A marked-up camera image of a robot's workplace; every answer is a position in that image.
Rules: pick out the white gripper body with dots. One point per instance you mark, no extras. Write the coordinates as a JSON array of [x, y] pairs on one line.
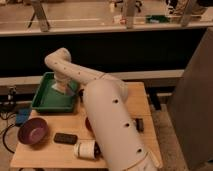
[[61, 79]]

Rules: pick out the white grey sponge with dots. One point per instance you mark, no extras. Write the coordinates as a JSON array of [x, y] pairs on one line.
[[63, 89]]

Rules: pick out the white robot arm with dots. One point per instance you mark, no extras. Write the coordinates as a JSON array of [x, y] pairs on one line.
[[104, 98]]

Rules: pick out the small metal cup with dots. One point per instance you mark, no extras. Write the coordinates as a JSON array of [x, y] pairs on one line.
[[80, 93]]

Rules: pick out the green plastic tray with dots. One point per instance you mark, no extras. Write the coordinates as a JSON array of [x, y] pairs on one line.
[[48, 100]]

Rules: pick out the orange bowl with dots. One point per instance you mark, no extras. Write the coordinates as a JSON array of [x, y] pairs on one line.
[[87, 123]]

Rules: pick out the blue box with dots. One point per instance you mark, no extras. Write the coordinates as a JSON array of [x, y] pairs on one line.
[[22, 116]]

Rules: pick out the purple bowl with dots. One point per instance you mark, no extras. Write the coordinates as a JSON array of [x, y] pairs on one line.
[[33, 131]]

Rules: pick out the black rectangular block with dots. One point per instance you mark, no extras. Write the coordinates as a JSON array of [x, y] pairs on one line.
[[65, 138]]

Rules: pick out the white cylindrical container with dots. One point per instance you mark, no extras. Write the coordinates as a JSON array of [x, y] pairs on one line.
[[85, 149]]

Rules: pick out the dark grape bunch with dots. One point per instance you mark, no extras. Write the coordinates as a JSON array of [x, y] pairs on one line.
[[97, 151]]

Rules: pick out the black brush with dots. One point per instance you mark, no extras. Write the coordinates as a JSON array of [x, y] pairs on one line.
[[139, 124]]

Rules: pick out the cream wooden spatula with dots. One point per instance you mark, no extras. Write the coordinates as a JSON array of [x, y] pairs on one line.
[[155, 160]]

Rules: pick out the grey cabinet panel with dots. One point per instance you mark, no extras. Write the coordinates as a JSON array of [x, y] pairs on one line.
[[191, 107]]

